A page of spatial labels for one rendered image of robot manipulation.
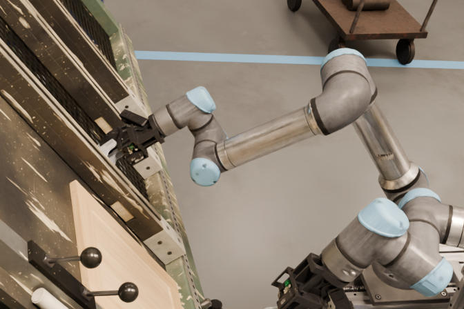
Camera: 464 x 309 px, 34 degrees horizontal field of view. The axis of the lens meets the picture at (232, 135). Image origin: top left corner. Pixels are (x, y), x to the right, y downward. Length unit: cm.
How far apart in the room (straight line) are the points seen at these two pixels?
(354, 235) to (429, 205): 20
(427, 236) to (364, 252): 13
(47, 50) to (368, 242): 119
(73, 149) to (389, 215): 89
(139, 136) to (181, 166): 202
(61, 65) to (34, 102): 42
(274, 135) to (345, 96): 19
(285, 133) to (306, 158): 241
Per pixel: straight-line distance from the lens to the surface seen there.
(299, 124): 181
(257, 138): 184
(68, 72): 222
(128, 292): 140
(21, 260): 137
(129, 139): 198
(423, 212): 143
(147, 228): 211
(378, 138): 199
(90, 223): 179
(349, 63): 187
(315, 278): 136
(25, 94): 179
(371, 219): 129
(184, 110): 195
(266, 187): 396
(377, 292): 209
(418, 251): 133
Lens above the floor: 248
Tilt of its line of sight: 35 degrees down
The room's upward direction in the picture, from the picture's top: 10 degrees clockwise
